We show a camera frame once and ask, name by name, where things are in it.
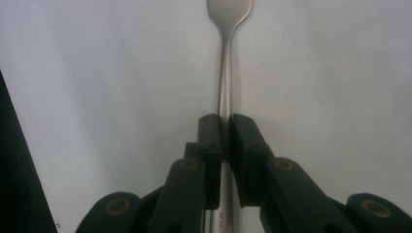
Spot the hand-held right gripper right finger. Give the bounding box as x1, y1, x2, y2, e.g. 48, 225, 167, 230
229, 113, 358, 233

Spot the steel fork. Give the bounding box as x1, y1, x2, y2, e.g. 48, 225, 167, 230
205, 0, 255, 233

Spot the white table sheet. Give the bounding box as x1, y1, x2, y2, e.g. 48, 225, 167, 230
0, 0, 412, 233

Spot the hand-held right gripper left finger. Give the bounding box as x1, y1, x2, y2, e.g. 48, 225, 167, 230
148, 113, 225, 233

